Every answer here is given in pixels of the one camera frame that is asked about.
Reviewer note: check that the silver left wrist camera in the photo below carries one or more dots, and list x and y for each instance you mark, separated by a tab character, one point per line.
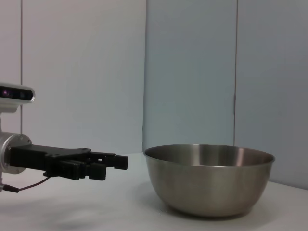
16	95

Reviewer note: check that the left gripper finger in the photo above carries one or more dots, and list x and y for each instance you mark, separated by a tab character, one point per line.
120	163

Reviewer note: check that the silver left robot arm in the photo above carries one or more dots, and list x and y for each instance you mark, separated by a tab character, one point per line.
14	150

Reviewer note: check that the stainless steel mixing bowl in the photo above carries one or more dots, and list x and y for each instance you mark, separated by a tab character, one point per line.
209	185

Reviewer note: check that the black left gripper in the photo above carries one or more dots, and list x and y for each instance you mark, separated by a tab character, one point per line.
36	157

